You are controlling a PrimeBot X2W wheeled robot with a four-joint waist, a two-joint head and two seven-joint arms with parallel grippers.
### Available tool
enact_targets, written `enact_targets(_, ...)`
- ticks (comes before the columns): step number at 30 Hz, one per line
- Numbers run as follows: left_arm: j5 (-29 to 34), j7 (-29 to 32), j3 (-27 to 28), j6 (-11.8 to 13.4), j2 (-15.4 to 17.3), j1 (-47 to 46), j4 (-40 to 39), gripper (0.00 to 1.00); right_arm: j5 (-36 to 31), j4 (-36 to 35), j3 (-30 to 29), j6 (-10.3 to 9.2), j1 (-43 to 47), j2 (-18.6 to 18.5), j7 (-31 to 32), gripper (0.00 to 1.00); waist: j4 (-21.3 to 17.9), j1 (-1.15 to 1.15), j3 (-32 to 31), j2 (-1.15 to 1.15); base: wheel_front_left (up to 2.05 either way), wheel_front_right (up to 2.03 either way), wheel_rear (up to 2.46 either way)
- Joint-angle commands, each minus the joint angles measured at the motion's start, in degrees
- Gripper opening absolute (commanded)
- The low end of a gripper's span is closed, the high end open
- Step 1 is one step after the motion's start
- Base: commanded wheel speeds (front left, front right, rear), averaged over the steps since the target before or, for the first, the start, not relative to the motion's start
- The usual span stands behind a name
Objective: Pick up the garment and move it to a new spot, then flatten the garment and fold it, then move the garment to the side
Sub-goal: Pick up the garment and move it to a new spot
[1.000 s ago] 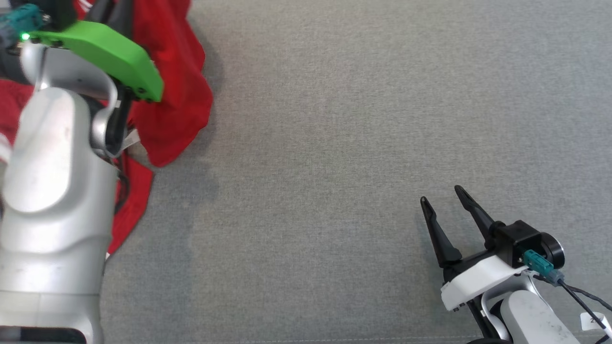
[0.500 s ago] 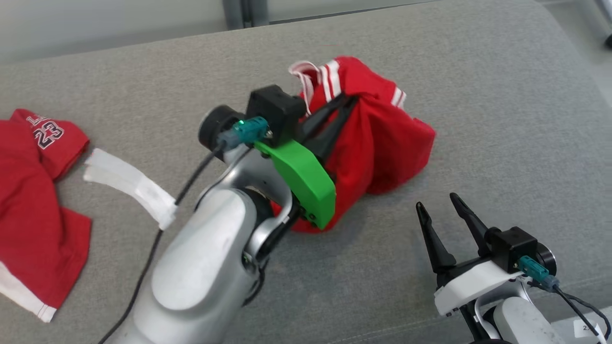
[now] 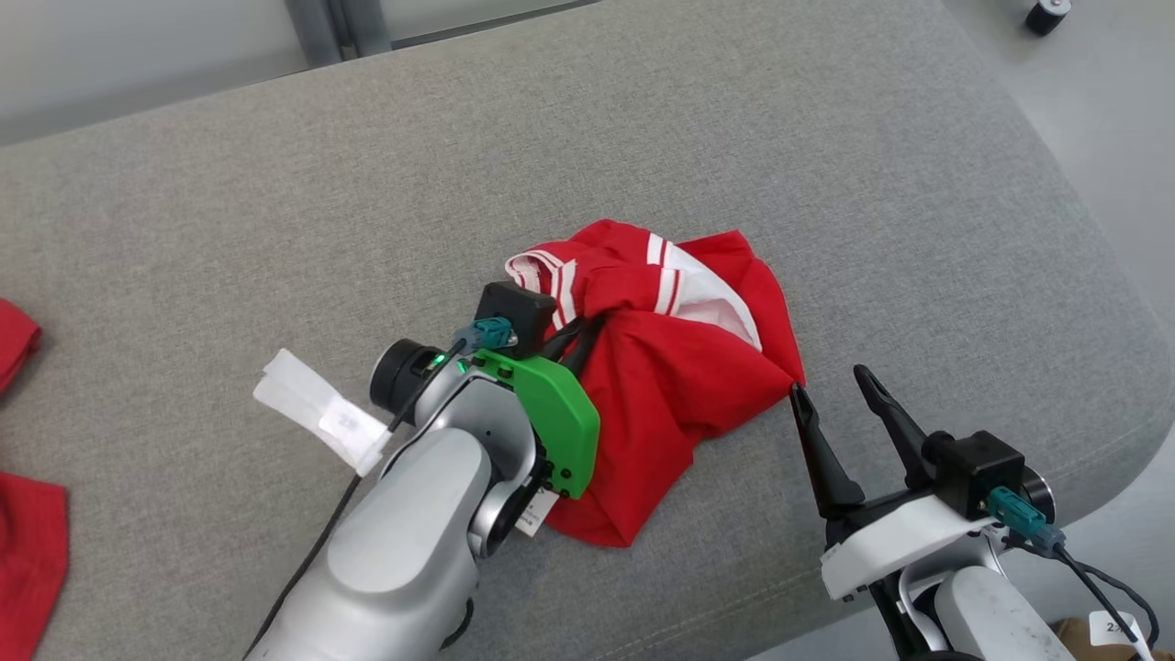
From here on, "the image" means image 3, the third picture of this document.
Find white cable label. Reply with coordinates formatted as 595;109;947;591
1088;610;1145;649

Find red white jersey top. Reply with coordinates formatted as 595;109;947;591
505;218;807;549

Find grey metal post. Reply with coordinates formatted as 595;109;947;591
341;0;394;60
285;0;345;67

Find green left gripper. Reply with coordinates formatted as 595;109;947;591
471;314;610;501

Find brown cardboard box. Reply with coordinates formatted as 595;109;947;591
1051;618;1159;661

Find black cable teal plug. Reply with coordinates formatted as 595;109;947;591
243;317;515;661
989;487;1162;661

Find black left cable teal plug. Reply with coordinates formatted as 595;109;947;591
243;317;515;661

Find red white jersey shorts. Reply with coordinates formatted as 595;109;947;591
0;298;71;661

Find black caster wheel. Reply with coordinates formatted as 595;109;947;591
1025;0;1073;37

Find white tape tag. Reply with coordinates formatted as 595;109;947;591
252;349;394;478

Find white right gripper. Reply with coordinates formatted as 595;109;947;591
789;364;998;603

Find black right cable teal plug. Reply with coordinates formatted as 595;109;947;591
989;487;1162;661

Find grey fabric sofa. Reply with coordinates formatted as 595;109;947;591
0;0;1175;661

